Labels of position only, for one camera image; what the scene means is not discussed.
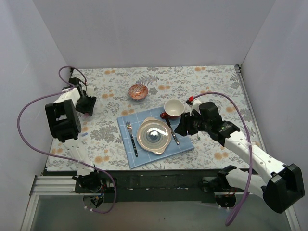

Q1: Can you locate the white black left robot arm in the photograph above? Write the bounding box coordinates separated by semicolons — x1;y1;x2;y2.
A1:
45;77;103;193

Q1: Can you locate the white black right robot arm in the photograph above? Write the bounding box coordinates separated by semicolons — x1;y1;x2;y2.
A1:
175;99;305;214

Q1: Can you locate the silver patterned knife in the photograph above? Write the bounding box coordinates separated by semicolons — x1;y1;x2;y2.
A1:
165;118;180;145

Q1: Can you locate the red white cup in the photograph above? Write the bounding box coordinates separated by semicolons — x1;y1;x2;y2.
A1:
160;99;185;119

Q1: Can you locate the cream grey plate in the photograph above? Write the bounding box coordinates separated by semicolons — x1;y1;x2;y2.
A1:
136;117;172;155

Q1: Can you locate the blue checked placemat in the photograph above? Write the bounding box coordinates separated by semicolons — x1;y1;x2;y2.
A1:
117;107;194;169

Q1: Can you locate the silver fork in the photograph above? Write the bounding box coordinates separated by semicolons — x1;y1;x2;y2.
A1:
125;120;139;157

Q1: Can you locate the red patterned bowl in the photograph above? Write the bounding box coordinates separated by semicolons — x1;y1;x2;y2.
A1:
128;83;149;101

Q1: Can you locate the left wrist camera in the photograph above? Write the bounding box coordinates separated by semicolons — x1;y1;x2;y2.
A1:
86;85;96;97

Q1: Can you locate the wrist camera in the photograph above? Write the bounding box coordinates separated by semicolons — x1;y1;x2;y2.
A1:
86;85;96;97
186;96;202;116

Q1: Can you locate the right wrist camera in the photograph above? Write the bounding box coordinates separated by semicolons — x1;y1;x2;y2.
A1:
186;96;202;116

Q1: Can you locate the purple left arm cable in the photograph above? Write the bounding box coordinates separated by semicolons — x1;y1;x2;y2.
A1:
16;66;118;215

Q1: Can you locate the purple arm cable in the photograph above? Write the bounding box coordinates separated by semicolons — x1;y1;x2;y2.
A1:
16;66;118;215
192;91;253;227

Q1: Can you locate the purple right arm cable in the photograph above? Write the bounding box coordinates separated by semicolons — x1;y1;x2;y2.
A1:
192;91;253;227

